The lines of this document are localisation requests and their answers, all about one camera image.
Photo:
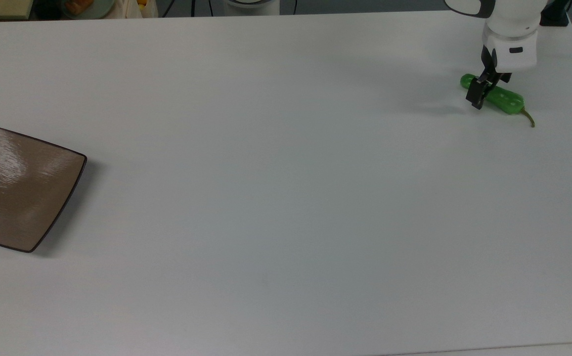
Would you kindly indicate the black stand foot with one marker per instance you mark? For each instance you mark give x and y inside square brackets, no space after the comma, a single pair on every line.
[555,12]

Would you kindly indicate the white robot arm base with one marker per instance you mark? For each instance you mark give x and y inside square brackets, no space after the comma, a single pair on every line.
[251,6]

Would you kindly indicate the brown square ceramic plate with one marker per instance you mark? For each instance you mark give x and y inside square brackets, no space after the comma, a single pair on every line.
[21,190]

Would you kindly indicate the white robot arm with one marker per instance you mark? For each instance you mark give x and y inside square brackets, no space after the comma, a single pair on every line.
[510,29]

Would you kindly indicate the green chili pepper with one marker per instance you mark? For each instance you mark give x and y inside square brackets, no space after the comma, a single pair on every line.
[506,99]

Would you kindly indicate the beige cloth bag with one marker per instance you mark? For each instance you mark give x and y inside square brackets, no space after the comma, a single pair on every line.
[132,9]

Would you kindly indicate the black gripper silver flange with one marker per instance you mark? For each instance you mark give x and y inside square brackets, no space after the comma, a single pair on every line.
[487,62]

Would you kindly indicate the bowl with orange food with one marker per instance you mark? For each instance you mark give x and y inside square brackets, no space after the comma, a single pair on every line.
[85,7]

